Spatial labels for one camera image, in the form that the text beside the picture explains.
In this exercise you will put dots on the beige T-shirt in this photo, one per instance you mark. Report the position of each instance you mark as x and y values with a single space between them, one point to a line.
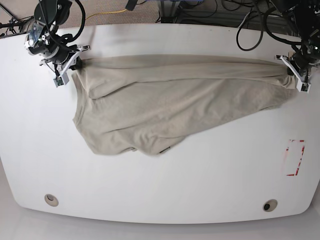
150 103

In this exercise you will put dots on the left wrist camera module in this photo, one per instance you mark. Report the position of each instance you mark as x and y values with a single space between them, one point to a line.
303 86

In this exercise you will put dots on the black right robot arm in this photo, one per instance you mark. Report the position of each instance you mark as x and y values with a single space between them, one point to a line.
43 39

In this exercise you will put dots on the black tripod stand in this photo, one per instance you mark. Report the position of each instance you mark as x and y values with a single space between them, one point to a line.
15 26

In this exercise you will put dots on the red tape rectangle marking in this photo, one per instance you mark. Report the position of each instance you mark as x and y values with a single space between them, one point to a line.
293 157

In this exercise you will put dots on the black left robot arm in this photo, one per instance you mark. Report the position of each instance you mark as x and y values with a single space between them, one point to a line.
303 18

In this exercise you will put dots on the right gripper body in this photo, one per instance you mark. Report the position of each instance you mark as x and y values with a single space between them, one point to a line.
63 59

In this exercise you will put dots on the table cable grommet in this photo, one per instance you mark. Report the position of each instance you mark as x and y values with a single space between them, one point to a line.
51 200
270 205

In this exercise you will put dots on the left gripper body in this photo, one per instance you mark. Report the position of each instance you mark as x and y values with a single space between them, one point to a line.
300 65

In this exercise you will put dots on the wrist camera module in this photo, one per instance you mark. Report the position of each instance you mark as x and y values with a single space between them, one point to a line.
61 80
303 86

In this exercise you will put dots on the right table cable grommet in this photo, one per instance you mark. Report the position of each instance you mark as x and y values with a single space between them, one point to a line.
270 205

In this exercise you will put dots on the left table cable grommet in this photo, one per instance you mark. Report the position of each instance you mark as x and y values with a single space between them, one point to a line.
51 200

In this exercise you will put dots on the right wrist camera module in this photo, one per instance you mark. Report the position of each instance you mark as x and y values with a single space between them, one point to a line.
61 80

